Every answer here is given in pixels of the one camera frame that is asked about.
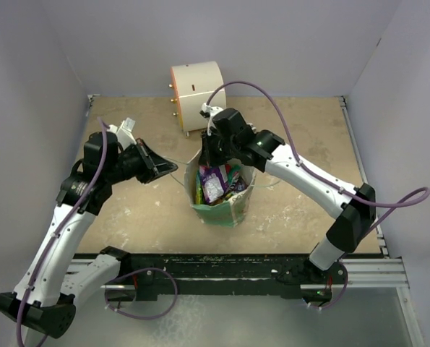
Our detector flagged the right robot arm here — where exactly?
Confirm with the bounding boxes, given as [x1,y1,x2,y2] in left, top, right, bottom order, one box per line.
[199,104,375,283]

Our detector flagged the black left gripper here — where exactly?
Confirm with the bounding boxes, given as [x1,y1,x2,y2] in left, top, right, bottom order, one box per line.
[106,138,177,185]

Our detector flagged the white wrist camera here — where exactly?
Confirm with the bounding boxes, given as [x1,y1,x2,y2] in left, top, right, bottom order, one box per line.
[199,103,223,136]
[108,118,137,149]

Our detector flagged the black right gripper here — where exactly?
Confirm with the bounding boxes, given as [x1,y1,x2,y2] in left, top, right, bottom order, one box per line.
[199,129,238,168]

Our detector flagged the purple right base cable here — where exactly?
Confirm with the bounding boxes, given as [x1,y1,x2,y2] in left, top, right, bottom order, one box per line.
[306,260,350,310]

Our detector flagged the white cylindrical drawer cabinet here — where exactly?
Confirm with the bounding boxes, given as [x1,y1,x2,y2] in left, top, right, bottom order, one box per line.
[168,61,224,137]

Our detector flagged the green paper bag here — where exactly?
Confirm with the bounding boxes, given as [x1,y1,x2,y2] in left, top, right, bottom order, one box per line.
[160,150,283,228]

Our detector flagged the red snack packet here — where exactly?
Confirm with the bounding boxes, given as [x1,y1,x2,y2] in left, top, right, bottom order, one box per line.
[225,163,241,180]

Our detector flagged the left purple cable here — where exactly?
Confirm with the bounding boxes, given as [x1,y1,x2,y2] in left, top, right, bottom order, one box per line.
[15,116,124,347]

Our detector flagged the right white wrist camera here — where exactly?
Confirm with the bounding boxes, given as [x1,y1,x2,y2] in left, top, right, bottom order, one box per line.
[199,103,223,136]

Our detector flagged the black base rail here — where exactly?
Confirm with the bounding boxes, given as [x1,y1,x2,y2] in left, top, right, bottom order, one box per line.
[69,252,348,301]

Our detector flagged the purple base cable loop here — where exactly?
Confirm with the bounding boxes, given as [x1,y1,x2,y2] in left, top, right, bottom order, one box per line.
[103,267,179,320]

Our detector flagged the yellow green snack packet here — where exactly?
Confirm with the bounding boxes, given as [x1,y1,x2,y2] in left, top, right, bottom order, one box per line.
[194,172,205,205]

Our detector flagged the purple snack packet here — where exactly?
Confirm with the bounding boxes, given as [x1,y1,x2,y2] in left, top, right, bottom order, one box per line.
[199,164,228,205]

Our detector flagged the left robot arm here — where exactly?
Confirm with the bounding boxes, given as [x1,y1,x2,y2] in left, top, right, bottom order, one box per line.
[0,130,178,346]

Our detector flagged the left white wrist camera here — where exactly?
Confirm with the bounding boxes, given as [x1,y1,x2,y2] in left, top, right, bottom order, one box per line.
[108,118,137,149]

